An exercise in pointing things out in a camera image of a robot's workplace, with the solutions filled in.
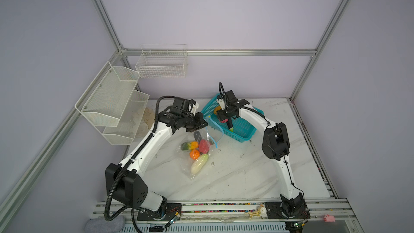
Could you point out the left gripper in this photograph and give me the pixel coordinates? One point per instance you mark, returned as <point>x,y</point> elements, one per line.
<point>200,123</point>

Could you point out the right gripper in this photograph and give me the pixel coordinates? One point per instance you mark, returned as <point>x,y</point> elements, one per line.
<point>220,115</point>

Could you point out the dark eggplant toy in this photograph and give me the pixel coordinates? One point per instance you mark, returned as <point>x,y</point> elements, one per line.
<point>230,124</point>

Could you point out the red strawberry toy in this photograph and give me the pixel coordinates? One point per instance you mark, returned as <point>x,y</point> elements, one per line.
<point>204,146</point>

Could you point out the green yellow cucumber toy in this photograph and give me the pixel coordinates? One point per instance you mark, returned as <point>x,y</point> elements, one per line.
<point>189,146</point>

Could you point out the teal plastic basket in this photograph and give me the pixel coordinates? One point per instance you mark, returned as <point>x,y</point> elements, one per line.
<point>243,131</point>

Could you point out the clear zip top bag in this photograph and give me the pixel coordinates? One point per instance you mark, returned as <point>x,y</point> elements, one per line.
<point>212,135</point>

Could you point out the orange persimmon toy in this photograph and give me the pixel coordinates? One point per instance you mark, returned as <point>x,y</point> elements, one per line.
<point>194,154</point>

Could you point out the white radish toy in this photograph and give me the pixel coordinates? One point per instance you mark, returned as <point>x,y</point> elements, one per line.
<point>199,163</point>

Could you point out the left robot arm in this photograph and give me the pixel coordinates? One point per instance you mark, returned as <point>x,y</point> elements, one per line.
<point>124,181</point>

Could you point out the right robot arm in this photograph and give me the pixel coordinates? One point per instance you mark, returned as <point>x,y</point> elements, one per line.
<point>275,146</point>

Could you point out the yellow lemon toy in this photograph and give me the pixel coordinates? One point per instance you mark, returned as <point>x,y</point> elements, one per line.
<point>216,110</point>

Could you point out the beige cloth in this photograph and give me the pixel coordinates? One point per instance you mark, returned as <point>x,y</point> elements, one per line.
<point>147,122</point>

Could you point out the white mesh two-tier shelf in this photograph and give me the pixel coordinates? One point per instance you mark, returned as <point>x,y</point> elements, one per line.
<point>113,105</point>

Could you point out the yellow wooden toy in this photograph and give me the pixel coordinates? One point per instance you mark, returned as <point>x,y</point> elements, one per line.
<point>259,212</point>

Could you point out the grey cloth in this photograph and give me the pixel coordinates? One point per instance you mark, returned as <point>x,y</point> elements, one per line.
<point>100,225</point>

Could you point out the pink pig figure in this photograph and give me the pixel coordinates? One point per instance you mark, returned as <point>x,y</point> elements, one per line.
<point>329,218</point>

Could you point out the white wire basket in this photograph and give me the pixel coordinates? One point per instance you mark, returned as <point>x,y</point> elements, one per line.
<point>162,61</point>

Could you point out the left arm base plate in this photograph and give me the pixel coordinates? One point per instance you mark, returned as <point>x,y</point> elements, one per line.
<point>165,213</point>

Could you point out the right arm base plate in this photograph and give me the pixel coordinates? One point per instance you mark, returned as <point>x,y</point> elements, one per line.
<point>287,211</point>

